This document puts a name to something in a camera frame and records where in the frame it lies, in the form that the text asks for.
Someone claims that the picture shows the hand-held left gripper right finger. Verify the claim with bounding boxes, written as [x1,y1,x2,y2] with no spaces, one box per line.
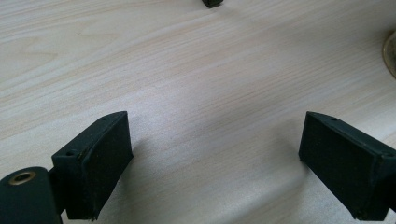
[298,110,396,222]

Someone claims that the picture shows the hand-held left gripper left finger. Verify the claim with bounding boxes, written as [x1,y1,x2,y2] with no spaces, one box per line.
[51,110,134,221]

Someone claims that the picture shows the round brass object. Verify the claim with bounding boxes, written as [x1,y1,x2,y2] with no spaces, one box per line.
[381,29,396,79]

